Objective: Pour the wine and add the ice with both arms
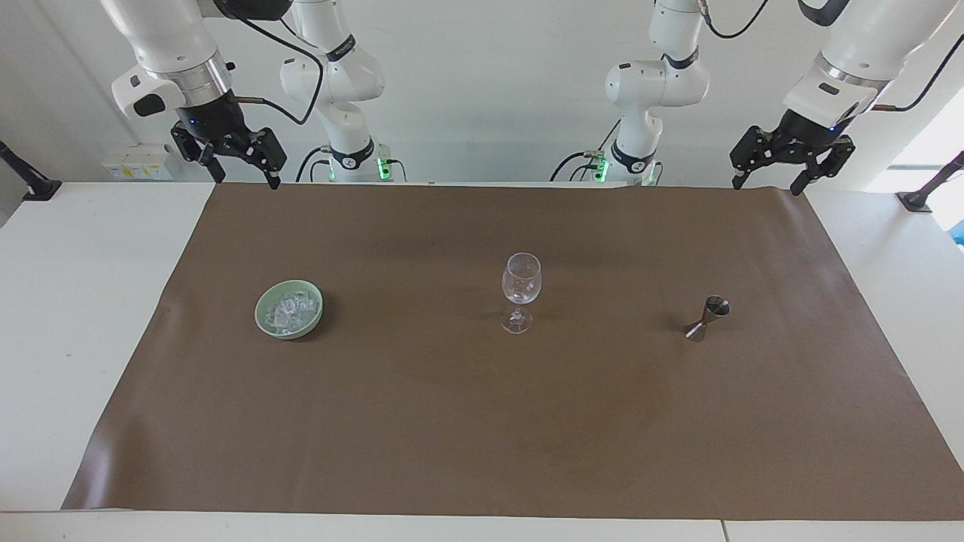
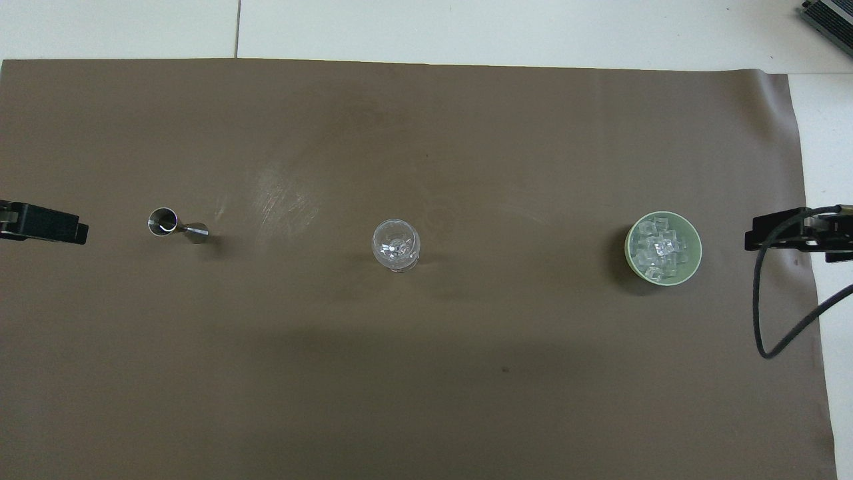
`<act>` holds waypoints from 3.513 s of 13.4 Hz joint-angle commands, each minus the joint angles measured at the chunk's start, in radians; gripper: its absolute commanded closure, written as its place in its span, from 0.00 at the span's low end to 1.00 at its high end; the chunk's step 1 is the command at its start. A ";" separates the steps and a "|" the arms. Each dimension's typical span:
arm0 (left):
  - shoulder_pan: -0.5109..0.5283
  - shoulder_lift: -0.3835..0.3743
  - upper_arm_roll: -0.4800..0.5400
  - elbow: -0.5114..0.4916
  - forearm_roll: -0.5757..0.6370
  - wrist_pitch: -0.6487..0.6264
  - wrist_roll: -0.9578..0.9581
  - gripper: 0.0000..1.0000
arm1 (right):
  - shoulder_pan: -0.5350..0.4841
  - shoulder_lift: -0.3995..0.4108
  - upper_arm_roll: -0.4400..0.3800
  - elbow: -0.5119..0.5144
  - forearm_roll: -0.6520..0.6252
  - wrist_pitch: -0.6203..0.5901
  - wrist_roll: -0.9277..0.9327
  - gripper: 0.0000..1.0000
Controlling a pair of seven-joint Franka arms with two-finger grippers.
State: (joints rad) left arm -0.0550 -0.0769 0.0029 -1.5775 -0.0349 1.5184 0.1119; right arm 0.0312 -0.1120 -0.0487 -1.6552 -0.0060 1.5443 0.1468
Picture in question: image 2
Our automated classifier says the clear wine glass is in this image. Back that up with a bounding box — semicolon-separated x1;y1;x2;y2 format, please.
371;218;422;273

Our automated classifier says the steel double-ended jigger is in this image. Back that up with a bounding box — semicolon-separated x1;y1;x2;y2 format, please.
147;207;210;245

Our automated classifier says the green bowl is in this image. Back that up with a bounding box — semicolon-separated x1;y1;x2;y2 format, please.
624;211;703;287

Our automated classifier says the black cable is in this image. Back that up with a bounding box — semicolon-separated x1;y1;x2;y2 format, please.
752;205;853;359

